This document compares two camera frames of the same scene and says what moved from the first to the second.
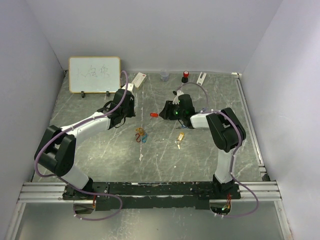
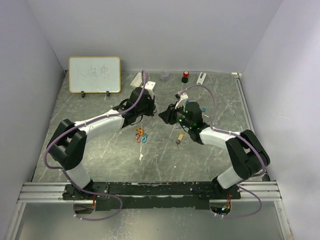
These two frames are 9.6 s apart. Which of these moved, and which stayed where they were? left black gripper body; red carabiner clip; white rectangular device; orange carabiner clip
Moved: left black gripper body
Stayed: red carabiner clip; white rectangular device; orange carabiner clip
